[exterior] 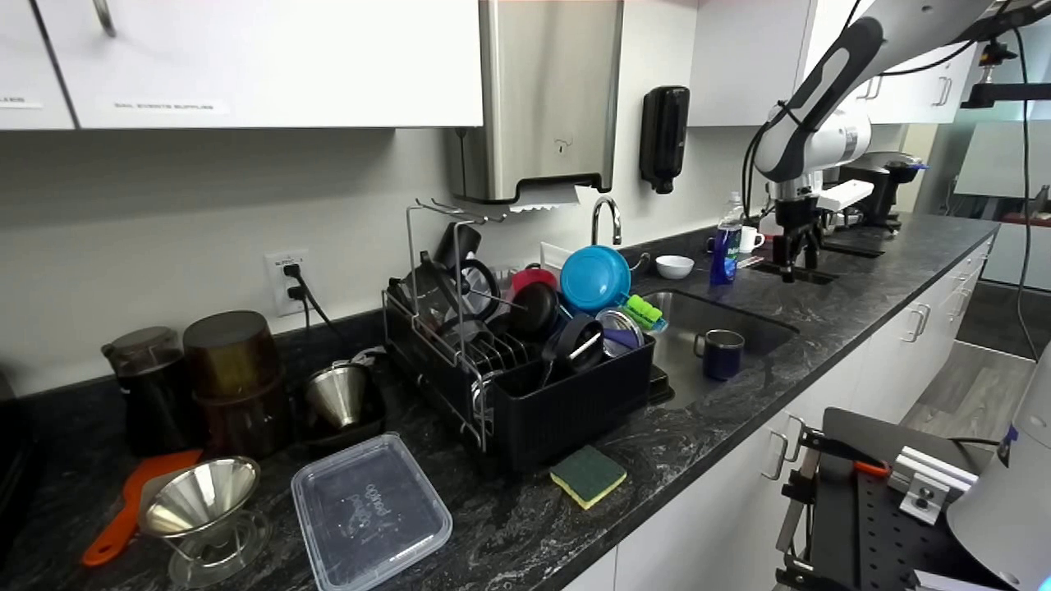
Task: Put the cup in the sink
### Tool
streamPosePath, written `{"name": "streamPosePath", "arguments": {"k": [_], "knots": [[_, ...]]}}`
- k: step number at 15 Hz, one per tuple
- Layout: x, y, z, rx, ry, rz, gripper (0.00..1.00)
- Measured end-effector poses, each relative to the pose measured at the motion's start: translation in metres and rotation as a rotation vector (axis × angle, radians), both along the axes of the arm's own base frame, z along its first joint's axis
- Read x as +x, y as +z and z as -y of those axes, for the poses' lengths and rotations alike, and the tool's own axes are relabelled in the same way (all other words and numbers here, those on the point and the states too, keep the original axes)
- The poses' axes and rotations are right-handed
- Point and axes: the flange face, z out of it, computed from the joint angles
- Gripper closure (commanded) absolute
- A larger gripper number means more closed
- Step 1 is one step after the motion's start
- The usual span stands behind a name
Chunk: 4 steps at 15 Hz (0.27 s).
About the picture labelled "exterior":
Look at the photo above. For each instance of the white cabinet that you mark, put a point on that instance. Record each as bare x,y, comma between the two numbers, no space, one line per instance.
275,55
725,502

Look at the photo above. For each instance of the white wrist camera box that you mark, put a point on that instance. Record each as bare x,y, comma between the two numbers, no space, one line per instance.
850,199

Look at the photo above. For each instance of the light blue plastic bowl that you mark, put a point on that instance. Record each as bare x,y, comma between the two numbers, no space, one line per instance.
597,276

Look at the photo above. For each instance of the white upper cabinet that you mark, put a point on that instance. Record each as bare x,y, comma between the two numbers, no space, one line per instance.
275,55

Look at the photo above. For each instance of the yellow green sponge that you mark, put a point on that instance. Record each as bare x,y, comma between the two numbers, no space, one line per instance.
588,478

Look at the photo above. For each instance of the orange spatula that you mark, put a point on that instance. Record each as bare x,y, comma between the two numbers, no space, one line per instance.
120,514

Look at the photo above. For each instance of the steel paper towel dispenser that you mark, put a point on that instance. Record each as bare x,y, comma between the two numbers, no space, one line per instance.
538,100

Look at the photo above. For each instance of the white mug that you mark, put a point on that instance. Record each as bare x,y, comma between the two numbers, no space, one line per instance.
749,241

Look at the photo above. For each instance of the black counter mat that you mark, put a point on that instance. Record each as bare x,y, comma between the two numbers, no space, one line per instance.
766,276

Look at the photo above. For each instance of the blue cup steel inside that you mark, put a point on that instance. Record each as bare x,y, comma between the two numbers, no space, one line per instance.
725,356

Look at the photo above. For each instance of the blue soap bottle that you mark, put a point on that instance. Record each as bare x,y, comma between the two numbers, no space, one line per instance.
725,259

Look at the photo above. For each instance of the clear plastic container lid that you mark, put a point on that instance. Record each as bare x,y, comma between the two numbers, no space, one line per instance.
370,514

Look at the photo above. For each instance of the dark lidded canister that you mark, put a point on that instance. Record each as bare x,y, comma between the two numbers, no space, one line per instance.
152,387

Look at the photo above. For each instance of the silver metal clamp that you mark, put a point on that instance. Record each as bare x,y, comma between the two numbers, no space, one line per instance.
930,480

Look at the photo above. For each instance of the black dish rack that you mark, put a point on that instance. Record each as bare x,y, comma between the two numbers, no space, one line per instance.
547,411

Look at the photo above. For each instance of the small white bowl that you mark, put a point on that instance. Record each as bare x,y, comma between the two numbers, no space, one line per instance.
675,268

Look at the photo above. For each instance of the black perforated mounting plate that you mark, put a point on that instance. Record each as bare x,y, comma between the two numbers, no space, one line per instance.
875,547

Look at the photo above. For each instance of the chrome faucet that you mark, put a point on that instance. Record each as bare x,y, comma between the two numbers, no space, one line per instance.
605,218

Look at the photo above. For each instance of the red dish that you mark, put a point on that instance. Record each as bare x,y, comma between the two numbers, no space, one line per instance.
533,276

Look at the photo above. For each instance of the black round bowl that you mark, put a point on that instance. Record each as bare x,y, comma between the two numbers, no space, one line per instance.
576,346

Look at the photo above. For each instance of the white wall outlet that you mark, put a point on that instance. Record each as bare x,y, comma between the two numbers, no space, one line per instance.
277,283

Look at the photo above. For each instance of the white lower cabinet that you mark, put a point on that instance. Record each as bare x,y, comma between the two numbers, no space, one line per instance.
725,502

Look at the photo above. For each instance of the bright green plastic item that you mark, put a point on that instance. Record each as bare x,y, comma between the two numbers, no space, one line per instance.
645,313

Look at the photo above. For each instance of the black wall soap dispenser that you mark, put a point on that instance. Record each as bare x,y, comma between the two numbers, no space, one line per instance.
664,135

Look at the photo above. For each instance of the clear round lid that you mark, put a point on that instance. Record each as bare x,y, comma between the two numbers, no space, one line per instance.
621,332

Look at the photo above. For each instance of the black round pan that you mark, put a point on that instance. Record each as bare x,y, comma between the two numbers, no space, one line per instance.
533,313

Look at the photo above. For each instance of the black camera on mount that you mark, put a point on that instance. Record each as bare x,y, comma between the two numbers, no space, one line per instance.
1007,94

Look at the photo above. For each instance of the clear glass carafe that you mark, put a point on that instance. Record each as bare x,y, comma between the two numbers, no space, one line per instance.
217,553

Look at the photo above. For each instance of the large steel funnel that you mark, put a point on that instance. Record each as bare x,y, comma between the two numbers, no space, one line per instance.
202,492

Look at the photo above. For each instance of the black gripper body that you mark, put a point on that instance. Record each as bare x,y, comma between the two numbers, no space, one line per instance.
796,213

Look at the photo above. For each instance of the black coffee machine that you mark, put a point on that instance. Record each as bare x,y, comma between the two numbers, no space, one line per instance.
887,185

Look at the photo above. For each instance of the stainless steel sink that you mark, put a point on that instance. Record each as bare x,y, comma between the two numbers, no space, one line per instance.
756,330

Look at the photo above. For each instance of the white rounded housing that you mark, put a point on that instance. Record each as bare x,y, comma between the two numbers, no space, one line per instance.
1014,502

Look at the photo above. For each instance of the amber glass jar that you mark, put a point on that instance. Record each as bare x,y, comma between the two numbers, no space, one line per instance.
231,379

